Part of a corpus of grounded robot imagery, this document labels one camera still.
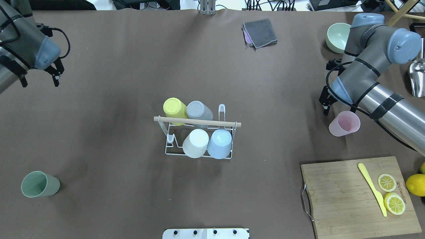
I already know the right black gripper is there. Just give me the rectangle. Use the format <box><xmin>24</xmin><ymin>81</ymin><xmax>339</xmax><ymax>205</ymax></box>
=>
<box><xmin>319</xmin><ymin>86</ymin><xmax>337</xmax><ymax>116</ymax></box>

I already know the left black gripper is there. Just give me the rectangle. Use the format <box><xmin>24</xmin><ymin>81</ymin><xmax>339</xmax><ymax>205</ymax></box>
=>
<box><xmin>20</xmin><ymin>58</ymin><xmax>65</xmax><ymax>88</ymax></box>

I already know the pink plastic cup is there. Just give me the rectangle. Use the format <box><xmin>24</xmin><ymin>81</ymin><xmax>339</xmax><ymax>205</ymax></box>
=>
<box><xmin>328</xmin><ymin>111</ymin><xmax>360</xmax><ymax>137</ymax></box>

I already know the green plastic cup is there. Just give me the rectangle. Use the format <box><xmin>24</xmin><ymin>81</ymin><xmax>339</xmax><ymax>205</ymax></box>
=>
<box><xmin>21</xmin><ymin>171</ymin><xmax>60</xmax><ymax>198</ymax></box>

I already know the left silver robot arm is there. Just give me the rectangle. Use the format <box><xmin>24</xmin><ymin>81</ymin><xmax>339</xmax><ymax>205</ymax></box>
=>
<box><xmin>0</xmin><ymin>0</ymin><xmax>64</xmax><ymax>92</ymax></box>

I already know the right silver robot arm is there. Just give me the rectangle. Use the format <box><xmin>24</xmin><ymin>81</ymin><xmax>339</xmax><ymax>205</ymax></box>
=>
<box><xmin>320</xmin><ymin>13</ymin><xmax>425</xmax><ymax>155</ymax></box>

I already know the blue plastic cup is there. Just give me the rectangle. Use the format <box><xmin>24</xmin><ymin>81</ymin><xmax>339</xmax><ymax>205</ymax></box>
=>
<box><xmin>207</xmin><ymin>129</ymin><xmax>232</xmax><ymax>159</ymax></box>

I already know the grey plastic cup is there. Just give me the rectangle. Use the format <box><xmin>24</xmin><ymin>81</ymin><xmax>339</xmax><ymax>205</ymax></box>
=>
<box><xmin>186</xmin><ymin>101</ymin><xmax>213</xmax><ymax>120</ymax></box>

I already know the yellow plastic cup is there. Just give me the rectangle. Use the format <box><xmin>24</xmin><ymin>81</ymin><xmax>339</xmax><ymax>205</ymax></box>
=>
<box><xmin>163</xmin><ymin>97</ymin><xmax>188</xmax><ymax>119</ymax></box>

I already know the white plastic cup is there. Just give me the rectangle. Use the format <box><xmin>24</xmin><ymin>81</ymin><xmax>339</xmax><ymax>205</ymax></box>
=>
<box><xmin>183</xmin><ymin>129</ymin><xmax>209</xmax><ymax>158</ymax></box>

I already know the green ceramic bowl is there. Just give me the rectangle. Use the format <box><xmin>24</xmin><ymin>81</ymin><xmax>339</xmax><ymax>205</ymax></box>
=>
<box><xmin>325</xmin><ymin>23</ymin><xmax>351</xmax><ymax>53</ymax></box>

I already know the lemon slice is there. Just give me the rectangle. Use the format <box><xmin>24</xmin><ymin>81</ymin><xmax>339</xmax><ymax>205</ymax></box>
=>
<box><xmin>384</xmin><ymin>192</ymin><xmax>406</xmax><ymax>215</ymax></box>
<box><xmin>377</xmin><ymin>173</ymin><xmax>397</xmax><ymax>192</ymax></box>

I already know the wooden cutting board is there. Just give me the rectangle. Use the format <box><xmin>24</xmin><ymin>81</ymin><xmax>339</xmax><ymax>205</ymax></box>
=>
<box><xmin>301</xmin><ymin>156</ymin><xmax>422</xmax><ymax>239</ymax></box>

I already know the metal scoop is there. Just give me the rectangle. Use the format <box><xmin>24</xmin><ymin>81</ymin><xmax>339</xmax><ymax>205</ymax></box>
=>
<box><xmin>409</xmin><ymin>58</ymin><xmax>425</xmax><ymax>97</ymax></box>

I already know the yellow plastic knife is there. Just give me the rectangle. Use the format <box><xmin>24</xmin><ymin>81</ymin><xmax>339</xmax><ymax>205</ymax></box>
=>
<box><xmin>357</xmin><ymin>162</ymin><xmax>387</xmax><ymax>217</ymax></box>

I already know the grey folded cloth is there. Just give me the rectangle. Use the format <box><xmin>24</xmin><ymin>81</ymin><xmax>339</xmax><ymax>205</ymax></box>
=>
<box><xmin>242</xmin><ymin>19</ymin><xmax>278</xmax><ymax>49</ymax></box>

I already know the yellow lemon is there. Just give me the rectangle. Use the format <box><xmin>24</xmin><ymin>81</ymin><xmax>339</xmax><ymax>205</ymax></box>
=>
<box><xmin>405</xmin><ymin>174</ymin><xmax>425</xmax><ymax>197</ymax></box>
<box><xmin>419</xmin><ymin>162</ymin><xmax>425</xmax><ymax>174</ymax></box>

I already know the wooden mug tree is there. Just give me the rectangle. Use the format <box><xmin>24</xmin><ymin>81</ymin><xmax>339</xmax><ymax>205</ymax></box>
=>
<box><xmin>385</xmin><ymin>0</ymin><xmax>425</xmax><ymax>26</ymax></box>

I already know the white wire cup holder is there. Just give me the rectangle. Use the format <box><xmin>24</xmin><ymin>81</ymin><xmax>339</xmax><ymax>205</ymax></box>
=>
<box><xmin>154</xmin><ymin>104</ymin><xmax>241</xmax><ymax>159</ymax></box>

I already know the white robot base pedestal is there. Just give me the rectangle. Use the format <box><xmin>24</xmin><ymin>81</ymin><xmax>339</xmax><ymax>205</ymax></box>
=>
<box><xmin>162</xmin><ymin>227</ymin><xmax>250</xmax><ymax>239</ymax></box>

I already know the aluminium frame post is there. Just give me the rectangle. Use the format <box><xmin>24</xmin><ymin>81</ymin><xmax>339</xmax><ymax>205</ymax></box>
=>
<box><xmin>199</xmin><ymin>0</ymin><xmax>216</xmax><ymax>16</ymax></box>

